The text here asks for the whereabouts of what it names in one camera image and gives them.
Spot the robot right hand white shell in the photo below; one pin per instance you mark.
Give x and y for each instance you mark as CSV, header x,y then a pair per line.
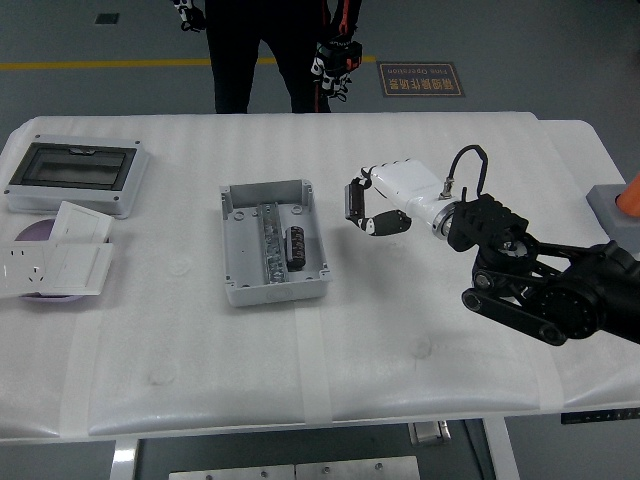
x,y
405,185

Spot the person's left hand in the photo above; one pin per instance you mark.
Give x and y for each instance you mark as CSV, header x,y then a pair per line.
x,y
337,62

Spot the person's right hand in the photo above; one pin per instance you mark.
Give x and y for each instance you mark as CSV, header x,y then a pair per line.
x,y
190,15

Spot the black cylindrical battery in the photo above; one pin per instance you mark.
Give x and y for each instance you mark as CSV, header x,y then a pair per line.
x,y
356,200
296,247

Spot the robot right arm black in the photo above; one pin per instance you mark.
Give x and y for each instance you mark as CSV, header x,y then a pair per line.
x,y
500,230

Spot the open grey junction box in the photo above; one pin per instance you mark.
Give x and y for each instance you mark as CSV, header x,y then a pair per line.
x,y
245,250

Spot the grey distribution box dark window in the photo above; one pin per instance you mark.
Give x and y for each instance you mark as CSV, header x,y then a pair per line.
x,y
75,167

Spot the person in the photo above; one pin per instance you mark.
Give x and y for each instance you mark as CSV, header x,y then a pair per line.
x,y
235,50

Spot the dark floor vent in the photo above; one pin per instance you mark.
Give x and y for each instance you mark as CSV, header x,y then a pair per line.
x,y
107,18

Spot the brown floor sign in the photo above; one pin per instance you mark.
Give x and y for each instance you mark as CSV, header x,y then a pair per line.
x,y
421,80

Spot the white foam mat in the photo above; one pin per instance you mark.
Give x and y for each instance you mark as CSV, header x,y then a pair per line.
x,y
400,325

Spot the grey square block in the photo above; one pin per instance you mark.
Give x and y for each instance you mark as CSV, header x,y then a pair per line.
x,y
612,222

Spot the orange cone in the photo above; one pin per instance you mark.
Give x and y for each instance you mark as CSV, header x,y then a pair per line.
x,y
631,200

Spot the purple round plate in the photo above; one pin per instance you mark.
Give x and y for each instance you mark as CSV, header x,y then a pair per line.
x,y
35,231

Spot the white table leg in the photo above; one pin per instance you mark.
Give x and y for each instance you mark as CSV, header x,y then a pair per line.
x,y
502,450
125,460

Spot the black table control panel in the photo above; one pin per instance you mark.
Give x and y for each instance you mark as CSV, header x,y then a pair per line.
x,y
600,416

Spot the metal mounting rail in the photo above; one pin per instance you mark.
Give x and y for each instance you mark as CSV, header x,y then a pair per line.
x,y
272,245

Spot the white switch panel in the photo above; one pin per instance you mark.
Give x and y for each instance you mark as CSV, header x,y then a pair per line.
x,y
80,267
80,222

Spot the metal table bracket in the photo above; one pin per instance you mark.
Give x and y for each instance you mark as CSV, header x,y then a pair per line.
x,y
430,434

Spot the grey metal base plate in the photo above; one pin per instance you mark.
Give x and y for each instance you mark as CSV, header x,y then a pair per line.
x,y
357,469
230,473

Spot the white wall socket panel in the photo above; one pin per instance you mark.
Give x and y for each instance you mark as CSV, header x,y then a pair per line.
x,y
20,270

